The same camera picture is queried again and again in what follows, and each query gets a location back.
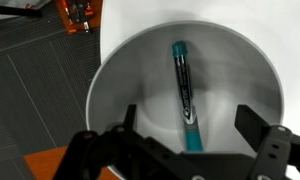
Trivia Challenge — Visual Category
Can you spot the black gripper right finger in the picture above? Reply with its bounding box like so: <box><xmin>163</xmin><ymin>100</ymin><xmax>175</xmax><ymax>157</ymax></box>
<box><xmin>234</xmin><ymin>104</ymin><xmax>300</xmax><ymax>180</ymax></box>

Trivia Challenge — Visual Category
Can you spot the teal dry erase marker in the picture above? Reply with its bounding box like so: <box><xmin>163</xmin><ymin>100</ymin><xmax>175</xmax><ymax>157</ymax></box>
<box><xmin>171</xmin><ymin>40</ymin><xmax>204</xmax><ymax>153</ymax></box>

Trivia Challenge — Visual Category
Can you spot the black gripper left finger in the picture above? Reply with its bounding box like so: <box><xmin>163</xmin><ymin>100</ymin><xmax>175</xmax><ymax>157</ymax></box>
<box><xmin>53</xmin><ymin>104</ymin><xmax>204</xmax><ymax>180</ymax></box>

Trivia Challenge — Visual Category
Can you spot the white round bowl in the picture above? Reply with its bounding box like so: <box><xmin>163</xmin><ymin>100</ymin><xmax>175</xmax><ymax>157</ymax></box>
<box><xmin>85</xmin><ymin>20</ymin><xmax>286</xmax><ymax>180</ymax></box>

